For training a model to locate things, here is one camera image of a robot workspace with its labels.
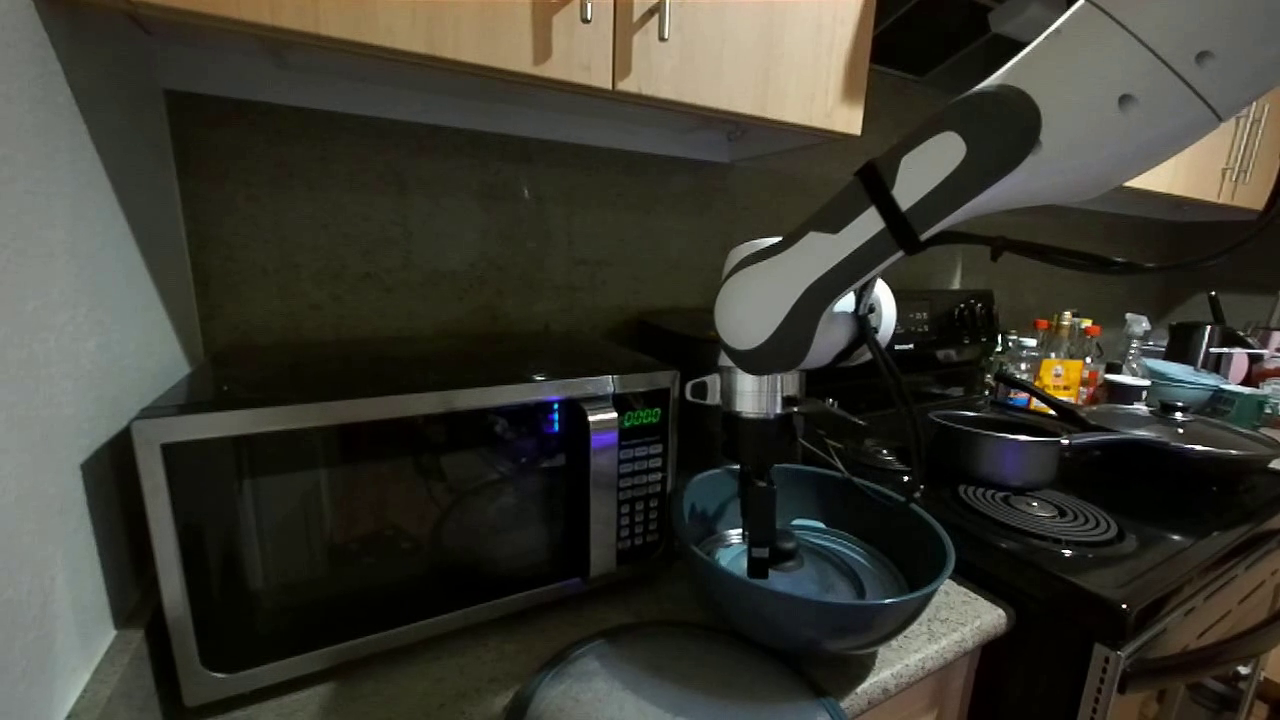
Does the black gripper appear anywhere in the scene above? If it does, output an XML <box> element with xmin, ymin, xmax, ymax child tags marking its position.
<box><xmin>723</xmin><ymin>395</ymin><xmax>857</xmax><ymax>585</ymax></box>

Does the glass lid with black knob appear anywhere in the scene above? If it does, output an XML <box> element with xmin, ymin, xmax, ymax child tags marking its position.
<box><xmin>699</xmin><ymin>517</ymin><xmax>910</xmax><ymax>606</ymax></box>

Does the dark blue bowl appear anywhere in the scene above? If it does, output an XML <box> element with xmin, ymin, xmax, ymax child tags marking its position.
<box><xmin>668</xmin><ymin>459</ymin><xmax>960</xmax><ymax>654</ymax></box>

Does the dark frying pan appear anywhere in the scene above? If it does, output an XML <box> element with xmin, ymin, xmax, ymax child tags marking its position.
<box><xmin>993</xmin><ymin>362</ymin><xmax>1280</xmax><ymax>472</ymax></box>

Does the dark grey oval dish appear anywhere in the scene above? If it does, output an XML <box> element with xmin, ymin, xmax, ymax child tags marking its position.
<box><xmin>511</xmin><ymin>618</ymin><xmax>857</xmax><ymax>720</ymax></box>

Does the large electric coil burner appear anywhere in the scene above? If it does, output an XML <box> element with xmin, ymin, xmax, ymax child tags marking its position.
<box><xmin>951</xmin><ymin>475</ymin><xmax>1126</xmax><ymax>550</ymax></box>

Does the yellow container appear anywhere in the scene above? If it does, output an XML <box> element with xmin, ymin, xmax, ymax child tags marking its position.
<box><xmin>1032</xmin><ymin>315</ymin><xmax>1103</xmax><ymax>409</ymax></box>

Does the stainless steel microwave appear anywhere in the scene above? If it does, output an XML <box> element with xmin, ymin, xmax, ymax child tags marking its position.
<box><xmin>123</xmin><ymin>358</ymin><xmax>688</xmax><ymax>711</ymax></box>

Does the black electric stove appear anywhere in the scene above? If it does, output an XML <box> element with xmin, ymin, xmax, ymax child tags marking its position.
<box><xmin>797</xmin><ymin>281</ymin><xmax>1280</xmax><ymax>720</ymax></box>

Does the teal container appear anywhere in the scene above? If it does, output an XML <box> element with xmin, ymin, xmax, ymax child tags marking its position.
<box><xmin>1139</xmin><ymin>352</ymin><xmax>1224</xmax><ymax>411</ymax></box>

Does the wooden upper cabinet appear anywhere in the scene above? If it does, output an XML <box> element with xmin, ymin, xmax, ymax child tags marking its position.
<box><xmin>123</xmin><ymin>0</ymin><xmax>880</xmax><ymax>167</ymax></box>
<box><xmin>1123</xmin><ymin>78</ymin><xmax>1280</xmax><ymax>219</ymax></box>

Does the dark range hood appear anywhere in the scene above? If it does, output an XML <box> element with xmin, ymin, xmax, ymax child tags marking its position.
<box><xmin>871</xmin><ymin>0</ymin><xmax>1084</xmax><ymax>86</ymax></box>

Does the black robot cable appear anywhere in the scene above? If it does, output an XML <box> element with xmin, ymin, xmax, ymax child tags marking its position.
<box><xmin>852</xmin><ymin>285</ymin><xmax>936</xmax><ymax>508</ymax></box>

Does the black pan with grey handle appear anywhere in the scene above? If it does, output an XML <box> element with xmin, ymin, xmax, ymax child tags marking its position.
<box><xmin>924</xmin><ymin>400</ymin><xmax>1150</xmax><ymax>492</ymax></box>

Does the black oven door handle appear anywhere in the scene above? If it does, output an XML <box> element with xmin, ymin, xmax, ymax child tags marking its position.
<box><xmin>1117</xmin><ymin>603</ymin><xmax>1280</xmax><ymax>697</ymax></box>

